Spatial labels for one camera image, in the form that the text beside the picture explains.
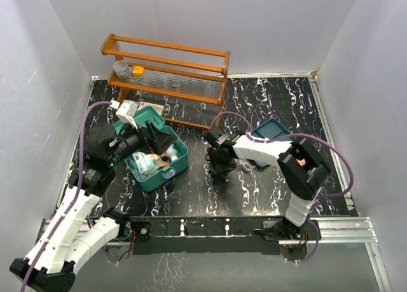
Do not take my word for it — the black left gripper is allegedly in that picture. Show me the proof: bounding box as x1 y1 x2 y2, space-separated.
107 116 177 166

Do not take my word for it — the teal medicine kit box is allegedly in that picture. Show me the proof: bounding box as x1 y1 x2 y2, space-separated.
114 101 188 192

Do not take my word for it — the brown orange-capped medicine bottle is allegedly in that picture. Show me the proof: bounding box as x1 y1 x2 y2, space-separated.
162 158 169 168

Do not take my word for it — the clear green-banded bottle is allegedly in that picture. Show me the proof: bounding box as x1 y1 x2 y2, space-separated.
166 144 178 162

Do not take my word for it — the bag of cotton balls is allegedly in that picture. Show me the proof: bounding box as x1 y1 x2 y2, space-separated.
149 154 165 170

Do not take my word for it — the blue face mask packet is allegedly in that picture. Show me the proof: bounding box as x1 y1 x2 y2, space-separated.
132 152 156 181

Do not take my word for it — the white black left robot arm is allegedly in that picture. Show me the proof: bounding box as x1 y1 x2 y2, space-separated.
10 121 177 291

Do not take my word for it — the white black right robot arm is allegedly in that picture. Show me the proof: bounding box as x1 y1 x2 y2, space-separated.
203 126 331 239

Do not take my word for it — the clear tape roll bag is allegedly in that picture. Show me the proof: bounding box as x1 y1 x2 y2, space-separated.
240 162 252 172

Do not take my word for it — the dark blue divided tray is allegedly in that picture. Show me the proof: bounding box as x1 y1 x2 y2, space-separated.
244 118 292 170

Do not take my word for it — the orange wooden shelf rack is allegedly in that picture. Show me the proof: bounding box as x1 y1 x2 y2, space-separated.
100 34 230 130

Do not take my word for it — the yellow capped small jar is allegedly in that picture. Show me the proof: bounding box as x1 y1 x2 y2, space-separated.
130 66 144 79

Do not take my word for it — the black metal base bar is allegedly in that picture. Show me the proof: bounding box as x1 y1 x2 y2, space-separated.
101 209 322 257

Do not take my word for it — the clear plastic cup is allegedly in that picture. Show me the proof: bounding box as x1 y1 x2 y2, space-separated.
113 60 130 79

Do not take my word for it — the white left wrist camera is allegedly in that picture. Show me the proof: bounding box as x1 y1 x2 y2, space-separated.
109 100 138 130

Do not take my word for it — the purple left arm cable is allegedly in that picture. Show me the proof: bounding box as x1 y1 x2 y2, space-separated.
20 101 115 292

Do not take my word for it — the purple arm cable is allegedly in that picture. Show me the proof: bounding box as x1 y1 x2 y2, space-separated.
20 101 115 292
210 111 355 263

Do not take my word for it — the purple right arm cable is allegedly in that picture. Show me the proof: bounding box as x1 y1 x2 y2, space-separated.
210 111 355 263

